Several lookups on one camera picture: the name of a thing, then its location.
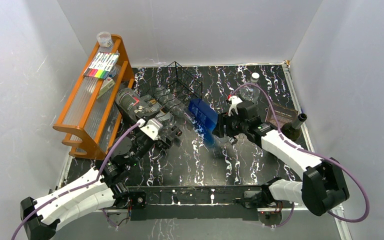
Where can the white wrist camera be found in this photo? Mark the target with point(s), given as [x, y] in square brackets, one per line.
[151, 128]
[234, 101]

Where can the black wire wine rack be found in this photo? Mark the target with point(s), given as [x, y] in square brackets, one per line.
[179, 80]

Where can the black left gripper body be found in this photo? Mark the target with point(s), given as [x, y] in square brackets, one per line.
[143, 146]

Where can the small white box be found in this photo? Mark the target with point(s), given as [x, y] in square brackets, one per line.
[106, 85]

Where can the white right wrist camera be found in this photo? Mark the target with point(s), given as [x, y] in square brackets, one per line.
[234, 101]

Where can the round clear bottle black label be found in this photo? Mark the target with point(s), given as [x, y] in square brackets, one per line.
[131, 106]

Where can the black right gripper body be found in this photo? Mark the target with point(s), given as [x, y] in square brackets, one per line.
[233, 125]

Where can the clear bottle white cap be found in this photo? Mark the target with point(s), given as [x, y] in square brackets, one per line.
[249, 92]

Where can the brown booklet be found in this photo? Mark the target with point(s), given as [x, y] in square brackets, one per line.
[283, 115]

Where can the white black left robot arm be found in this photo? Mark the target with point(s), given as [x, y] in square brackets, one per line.
[101, 187]

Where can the square clear bottle black cap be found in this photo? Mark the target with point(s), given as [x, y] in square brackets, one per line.
[154, 105]

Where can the pack of coloured markers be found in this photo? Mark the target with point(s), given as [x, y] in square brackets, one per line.
[101, 65]

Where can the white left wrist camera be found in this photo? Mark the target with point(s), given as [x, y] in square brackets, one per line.
[151, 128]

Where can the olive green wine bottle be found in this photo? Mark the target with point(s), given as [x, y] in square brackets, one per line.
[292, 130]

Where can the blue glass bottle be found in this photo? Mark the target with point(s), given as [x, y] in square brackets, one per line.
[206, 119]

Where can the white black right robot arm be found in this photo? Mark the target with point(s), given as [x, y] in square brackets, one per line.
[322, 184]

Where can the orange wooden shelf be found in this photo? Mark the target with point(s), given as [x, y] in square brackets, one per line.
[91, 121]

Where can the clear plastic cup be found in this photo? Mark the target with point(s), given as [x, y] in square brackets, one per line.
[104, 39]

